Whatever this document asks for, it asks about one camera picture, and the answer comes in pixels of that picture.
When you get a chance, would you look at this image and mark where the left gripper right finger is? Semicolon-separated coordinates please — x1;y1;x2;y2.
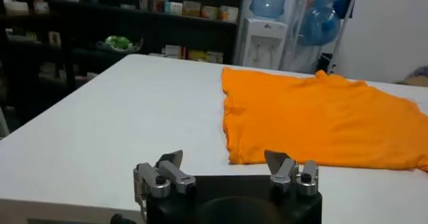
263;149;319;197

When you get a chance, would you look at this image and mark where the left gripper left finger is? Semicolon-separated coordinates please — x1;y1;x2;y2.
132;149;197;201

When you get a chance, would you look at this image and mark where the orange t-shirt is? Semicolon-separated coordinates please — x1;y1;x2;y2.
221;66;428;173

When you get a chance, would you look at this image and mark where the pile of grey clothes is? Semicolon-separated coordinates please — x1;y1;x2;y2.
406;65;428;79

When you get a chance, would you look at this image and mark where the white water dispenser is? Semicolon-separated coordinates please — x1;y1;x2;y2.
241;17;288;71

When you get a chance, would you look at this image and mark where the bowl with green contents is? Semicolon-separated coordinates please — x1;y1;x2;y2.
96;35;144;53

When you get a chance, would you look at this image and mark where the brown cardboard box with flap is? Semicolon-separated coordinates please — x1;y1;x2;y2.
396;76;428;88

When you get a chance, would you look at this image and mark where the white metal jug rack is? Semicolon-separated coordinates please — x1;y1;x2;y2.
280;0;359;74

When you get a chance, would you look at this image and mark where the black shelving unit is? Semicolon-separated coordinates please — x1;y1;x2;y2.
0;0;247;136

